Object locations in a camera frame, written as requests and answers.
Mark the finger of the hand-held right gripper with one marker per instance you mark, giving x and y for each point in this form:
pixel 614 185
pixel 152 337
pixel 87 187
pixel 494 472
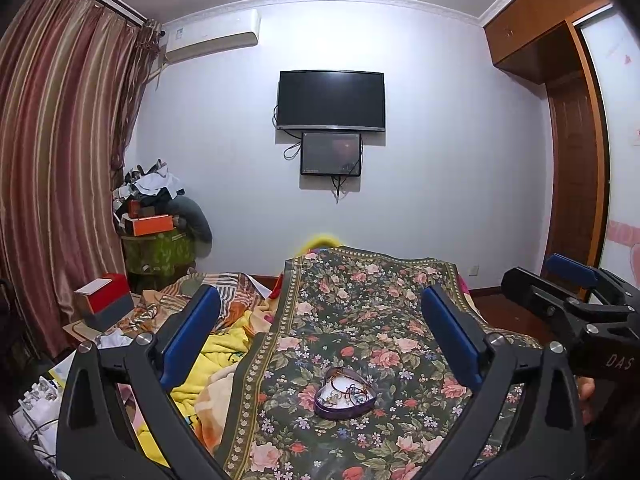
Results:
pixel 530 287
pixel 570 267

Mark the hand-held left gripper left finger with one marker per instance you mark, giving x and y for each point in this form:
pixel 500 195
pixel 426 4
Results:
pixel 192 335

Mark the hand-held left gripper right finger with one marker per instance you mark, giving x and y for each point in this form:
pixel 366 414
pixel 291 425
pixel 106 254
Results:
pixel 450 335

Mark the purple heart-shaped jewelry box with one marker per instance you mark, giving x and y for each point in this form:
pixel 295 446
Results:
pixel 340 413

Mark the person's right hand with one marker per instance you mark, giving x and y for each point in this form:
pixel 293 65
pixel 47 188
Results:
pixel 585 395

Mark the yellow blanket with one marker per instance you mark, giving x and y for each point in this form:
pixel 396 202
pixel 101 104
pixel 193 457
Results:
pixel 220 360

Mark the magenta cloth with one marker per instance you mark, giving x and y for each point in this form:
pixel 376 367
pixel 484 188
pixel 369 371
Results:
pixel 465 287

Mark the striped patchwork quilt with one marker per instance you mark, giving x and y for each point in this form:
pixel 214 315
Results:
pixel 225 295

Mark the crumpled white paper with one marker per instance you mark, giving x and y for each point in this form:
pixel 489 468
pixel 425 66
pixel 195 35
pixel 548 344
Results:
pixel 112 340

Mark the grey box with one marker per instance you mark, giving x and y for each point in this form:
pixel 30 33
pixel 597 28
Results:
pixel 112 316

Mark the green patterned box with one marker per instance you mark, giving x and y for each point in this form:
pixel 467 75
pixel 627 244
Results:
pixel 160 255

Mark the floral blanket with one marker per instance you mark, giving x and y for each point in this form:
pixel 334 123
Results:
pixel 360 320

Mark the wooden door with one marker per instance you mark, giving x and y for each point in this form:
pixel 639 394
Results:
pixel 575 175

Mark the red box with white lid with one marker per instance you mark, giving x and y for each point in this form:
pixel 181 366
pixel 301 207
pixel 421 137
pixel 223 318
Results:
pixel 105 290

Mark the brown cardboard sheet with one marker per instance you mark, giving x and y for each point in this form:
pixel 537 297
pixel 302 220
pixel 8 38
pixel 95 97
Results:
pixel 77 331

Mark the orange box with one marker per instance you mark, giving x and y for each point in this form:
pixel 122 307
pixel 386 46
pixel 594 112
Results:
pixel 152 225

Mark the white paper booklet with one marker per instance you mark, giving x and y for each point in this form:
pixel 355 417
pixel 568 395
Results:
pixel 60 370

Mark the small red-brown box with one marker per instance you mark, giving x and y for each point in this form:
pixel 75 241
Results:
pixel 136 208

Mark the white wardrobe door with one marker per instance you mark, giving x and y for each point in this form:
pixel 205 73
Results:
pixel 620 135

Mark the pile of clothes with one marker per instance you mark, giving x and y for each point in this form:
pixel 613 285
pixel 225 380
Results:
pixel 150 182

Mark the yellow cushion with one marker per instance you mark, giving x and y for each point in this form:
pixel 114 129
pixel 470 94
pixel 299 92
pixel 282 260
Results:
pixel 322 241

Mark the white shoe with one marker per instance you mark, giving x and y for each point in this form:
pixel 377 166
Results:
pixel 35 400

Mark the striped red curtain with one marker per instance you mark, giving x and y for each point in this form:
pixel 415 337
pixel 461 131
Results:
pixel 60 135

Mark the wooden overhead cabinet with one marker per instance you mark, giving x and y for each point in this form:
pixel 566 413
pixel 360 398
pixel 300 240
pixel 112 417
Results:
pixel 540 15

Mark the white air conditioner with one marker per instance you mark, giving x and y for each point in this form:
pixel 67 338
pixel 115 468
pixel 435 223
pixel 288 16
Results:
pixel 215 37

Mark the white wall outlet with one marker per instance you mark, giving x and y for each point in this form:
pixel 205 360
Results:
pixel 473 270

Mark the small black wall monitor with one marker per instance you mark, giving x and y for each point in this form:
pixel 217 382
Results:
pixel 330 154

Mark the black wall television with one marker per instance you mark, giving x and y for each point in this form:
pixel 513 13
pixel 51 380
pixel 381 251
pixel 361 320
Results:
pixel 330 100

